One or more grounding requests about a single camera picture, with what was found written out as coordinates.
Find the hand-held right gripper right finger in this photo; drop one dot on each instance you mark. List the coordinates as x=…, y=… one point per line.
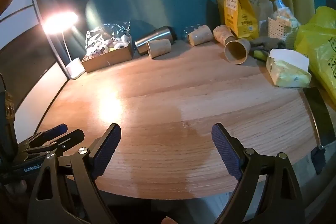
x=225, y=150

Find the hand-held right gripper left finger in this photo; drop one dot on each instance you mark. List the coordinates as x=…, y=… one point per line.
x=106, y=150

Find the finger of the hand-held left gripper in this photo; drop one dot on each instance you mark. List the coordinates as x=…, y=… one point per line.
x=56, y=130
x=69, y=138

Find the brown paper cup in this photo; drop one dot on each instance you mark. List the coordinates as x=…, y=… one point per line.
x=223, y=34
x=200, y=35
x=237, y=52
x=160, y=48

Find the person's left hand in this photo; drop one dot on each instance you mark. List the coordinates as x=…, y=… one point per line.
x=18, y=187

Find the white desk lamp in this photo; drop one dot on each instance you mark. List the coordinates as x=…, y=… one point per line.
x=74, y=67

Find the brown cardboard box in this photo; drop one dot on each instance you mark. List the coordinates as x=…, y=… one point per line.
x=110, y=58

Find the black desk clamp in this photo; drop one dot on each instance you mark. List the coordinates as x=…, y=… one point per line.
x=318, y=159

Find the yellow tissue pack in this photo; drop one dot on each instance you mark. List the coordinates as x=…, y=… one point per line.
x=287, y=73

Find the yellow green sponge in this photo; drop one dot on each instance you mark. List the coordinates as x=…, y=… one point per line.
x=260, y=55

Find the clear bag of wrapped candies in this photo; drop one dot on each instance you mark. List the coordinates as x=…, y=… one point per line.
x=105, y=39

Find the grey cloth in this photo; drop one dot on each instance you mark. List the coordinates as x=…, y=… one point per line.
x=265, y=42

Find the stainless steel tumbler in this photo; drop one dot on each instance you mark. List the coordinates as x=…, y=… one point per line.
x=153, y=36

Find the white plastic basket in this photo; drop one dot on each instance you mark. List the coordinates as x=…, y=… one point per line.
x=276, y=28

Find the yellow paper bag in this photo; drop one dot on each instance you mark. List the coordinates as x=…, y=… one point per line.
x=240, y=16

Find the yellow plastic bag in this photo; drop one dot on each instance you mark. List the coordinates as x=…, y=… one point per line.
x=319, y=43

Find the beige paper bag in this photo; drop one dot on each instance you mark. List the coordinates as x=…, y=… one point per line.
x=260, y=3

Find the clear plastic bottle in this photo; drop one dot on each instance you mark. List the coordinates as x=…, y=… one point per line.
x=281, y=5

